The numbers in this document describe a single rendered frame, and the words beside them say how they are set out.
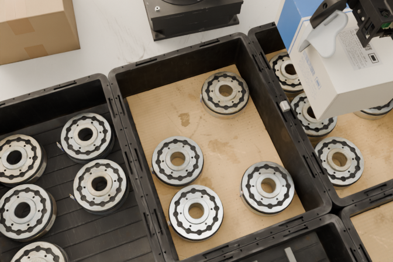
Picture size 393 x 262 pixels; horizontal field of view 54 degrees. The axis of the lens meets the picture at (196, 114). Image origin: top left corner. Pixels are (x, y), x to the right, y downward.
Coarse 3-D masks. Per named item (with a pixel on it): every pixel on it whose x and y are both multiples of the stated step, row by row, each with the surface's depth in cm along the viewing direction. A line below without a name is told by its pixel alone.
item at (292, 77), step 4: (288, 60) 86; (284, 64) 86; (288, 64) 86; (292, 64) 86; (280, 68) 86; (284, 68) 86; (280, 72) 86; (284, 72) 85; (284, 76) 85; (288, 76) 85; (292, 76) 85; (296, 76) 85
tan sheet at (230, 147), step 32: (128, 96) 86; (160, 96) 86; (192, 96) 86; (160, 128) 83; (192, 128) 83; (224, 128) 83; (256, 128) 83; (224, 160) 80; (256, 160) 80; (160, 192) 77; (224, 192) 77; (224, 224) 75; (256, 224) 75
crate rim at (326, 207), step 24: (192, 48) 80; (120, 72) 77; (264, 72) 78; (120, 96) 75; (288, 120) 73; (144, 168) 69; (312, 168) 69; (144, 192) 67; (312, 216) 66; (240, 240) 64
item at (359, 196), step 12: (264, 24) 83; (252, 36) 81; (276, 84) 77; (300, 132) 72; (312, 156) 70; (324, 180) 69; (336, 192) 68; (360, 192) 68; (372, 192) 68; (336, 204) 67; (348, 204) 67
